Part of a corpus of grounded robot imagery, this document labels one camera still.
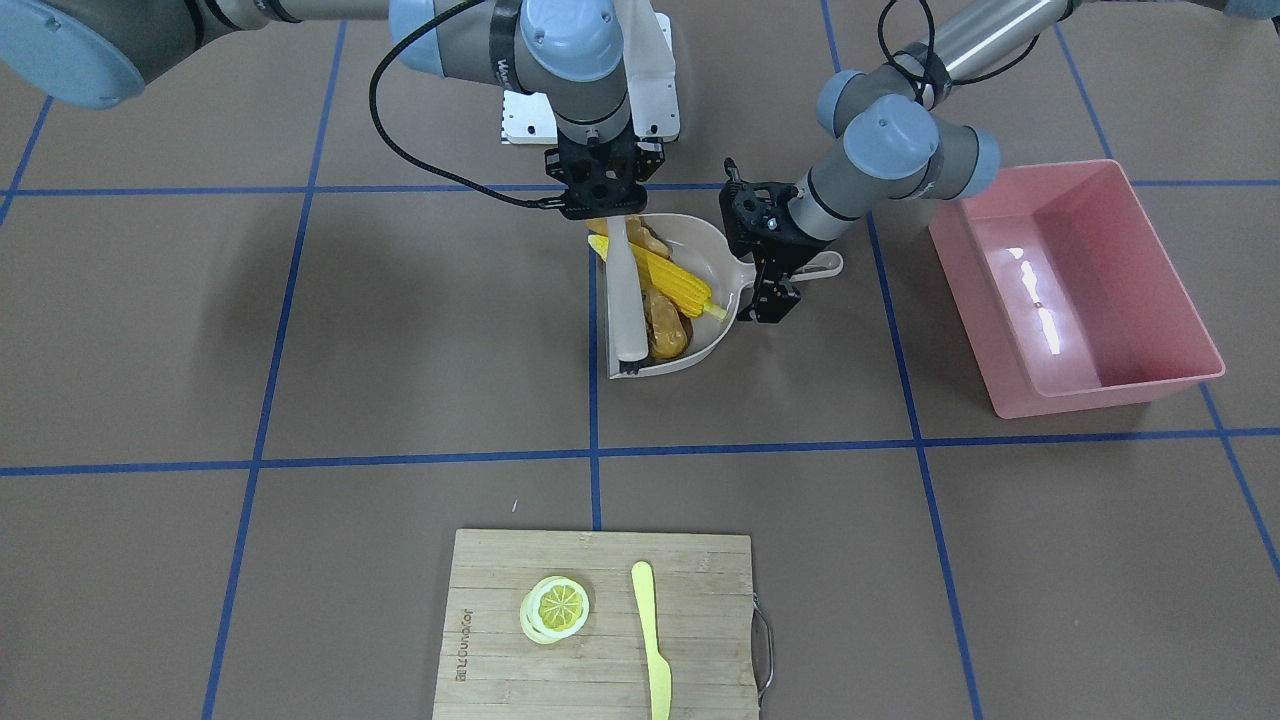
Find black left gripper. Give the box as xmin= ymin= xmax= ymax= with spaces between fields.
xmin=719 ymin=158 xmax=831 ymax=324

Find yellow toy corn cob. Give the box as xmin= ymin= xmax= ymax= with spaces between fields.
xmin=628 ymin=243 xmax=728 ymax=322

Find yellow toy lemon slices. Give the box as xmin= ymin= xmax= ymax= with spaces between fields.
xmin=517 ymin=577 xmax=591 ymax=644

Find yellow plastic toy knife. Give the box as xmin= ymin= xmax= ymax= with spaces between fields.
xmin=631 ymin=561 xmax=673 ymax=719

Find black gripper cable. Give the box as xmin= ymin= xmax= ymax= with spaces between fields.
xmin=369 ymin=0 xmax=571 ymax=213

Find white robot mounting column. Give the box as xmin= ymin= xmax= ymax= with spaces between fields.
xmin=500 ymin=1 xmax=682 ymax=146

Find beige brush black bristles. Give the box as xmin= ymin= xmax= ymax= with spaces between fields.
xmin=605 ymin=215 xmax=649 ymax=375

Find pink plastic bin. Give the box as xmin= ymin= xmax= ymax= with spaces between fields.
xmin=929 ymin=159 xmax=1226 ymax=419

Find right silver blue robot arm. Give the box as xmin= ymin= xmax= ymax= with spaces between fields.
xmin=1 ymin=1 xmax=666 ymax=222

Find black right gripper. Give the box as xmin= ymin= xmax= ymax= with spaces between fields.
xmin=544 ymin=135 xmax=666 ymax=222

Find toy ginger root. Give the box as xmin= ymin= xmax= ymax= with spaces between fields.
xmin=625 ymin=215 xmax=671 ymax=259

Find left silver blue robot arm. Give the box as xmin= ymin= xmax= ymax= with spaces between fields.
xmin=719 ymin=1 xmax=1078 ymax=323

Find brown toy potato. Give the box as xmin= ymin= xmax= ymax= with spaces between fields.
xmin=643 ymin=288 xmax=690 ymax=363

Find bamboo cutting board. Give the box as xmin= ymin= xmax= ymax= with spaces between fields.
xmin=431 ymin=529 xmax=767 ymax=719

